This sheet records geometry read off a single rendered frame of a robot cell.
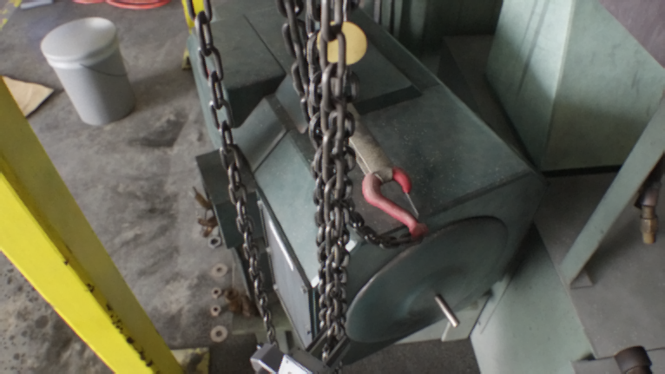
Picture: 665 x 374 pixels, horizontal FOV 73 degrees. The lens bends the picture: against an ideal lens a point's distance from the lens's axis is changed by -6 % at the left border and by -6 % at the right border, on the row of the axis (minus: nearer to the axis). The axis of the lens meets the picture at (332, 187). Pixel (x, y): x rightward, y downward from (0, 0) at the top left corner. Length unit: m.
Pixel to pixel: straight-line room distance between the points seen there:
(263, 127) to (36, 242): 0.40
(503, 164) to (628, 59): 0.43
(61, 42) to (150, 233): 0.89
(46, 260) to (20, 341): 0.94
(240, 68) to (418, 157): 0.36
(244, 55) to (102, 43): 1.27
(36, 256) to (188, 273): 0.88
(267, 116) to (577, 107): 0.63
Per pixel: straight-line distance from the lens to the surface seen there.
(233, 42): 0.97
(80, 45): 2.16
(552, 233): 1.05
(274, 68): 0.88
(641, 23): 0.77
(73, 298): 0.95
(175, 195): 1.90
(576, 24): 1.02
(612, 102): 1.13
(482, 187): 0.74
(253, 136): 0.85
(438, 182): 0.72
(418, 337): 1.48
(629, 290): 1.04
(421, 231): 0.64
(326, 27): 0.25
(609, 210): 0.85
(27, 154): 0.75
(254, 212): 0.84
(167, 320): 1.60
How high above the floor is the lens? 1.37
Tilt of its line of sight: 48 degrees down
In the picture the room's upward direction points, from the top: straight up
